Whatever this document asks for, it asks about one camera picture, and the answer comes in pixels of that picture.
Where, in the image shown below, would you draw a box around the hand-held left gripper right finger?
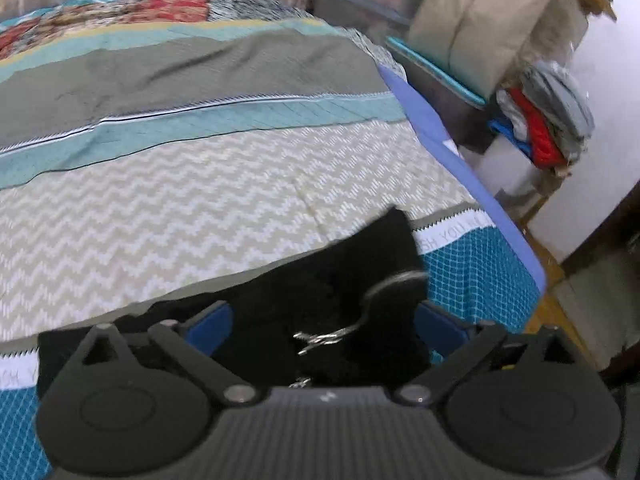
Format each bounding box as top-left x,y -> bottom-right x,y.
397,301 -> 583,407

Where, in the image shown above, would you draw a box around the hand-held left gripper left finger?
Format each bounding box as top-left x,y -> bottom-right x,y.
75,301 -> 258,407

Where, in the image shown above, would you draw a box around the black pants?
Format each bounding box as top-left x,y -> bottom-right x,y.
37,206 -> 433,391

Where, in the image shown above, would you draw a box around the striped zigzag patterned blanket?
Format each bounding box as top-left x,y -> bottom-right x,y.
0,17 -> 543,480

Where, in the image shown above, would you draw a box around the blue bedsheet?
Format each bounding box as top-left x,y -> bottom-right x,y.
377,62 -> 547,306

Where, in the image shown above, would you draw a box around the pile of folded clothes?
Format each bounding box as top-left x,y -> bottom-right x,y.
487,60 -> 597,170

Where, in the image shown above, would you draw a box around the clear storage box teal lid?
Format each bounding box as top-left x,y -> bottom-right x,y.
386,35 -> 497,153
309,0 -> 418,28

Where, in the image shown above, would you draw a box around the beige fabric bag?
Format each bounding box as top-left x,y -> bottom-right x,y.
407,0 -> 590,100

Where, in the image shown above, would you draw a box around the red patterned cloth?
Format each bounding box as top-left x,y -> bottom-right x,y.
0,0 -> 321,61

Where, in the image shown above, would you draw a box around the silver metal chain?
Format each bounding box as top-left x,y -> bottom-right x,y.
291,270 -> 430,391

